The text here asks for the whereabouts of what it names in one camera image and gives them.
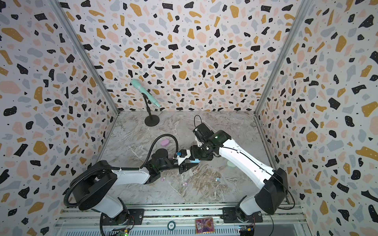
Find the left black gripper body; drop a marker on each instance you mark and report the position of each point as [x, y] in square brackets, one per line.
[171, 165]

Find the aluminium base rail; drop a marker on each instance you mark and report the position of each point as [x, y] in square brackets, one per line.
[153, 219]

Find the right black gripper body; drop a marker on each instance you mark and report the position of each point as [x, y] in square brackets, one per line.
[202, 153]

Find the colourful square card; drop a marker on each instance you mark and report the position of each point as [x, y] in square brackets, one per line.
[204, 225]

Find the mint green microphone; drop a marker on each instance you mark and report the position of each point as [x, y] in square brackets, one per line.
[136, 84]

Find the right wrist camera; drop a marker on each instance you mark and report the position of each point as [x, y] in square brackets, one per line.
[202, 133]

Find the black microphone stand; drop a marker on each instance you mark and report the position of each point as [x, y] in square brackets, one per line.
[151, 120]

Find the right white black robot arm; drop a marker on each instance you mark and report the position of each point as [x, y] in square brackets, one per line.
[272, 184]

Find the pink earbud case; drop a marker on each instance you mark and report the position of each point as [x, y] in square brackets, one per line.
[165, 143]

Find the mint green earbud case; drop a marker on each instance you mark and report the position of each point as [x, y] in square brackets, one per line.
[230, 164]

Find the round black white button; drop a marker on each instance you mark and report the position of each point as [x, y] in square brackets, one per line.
[171, 225]

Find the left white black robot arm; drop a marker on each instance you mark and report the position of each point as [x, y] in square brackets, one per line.
[90, 189]

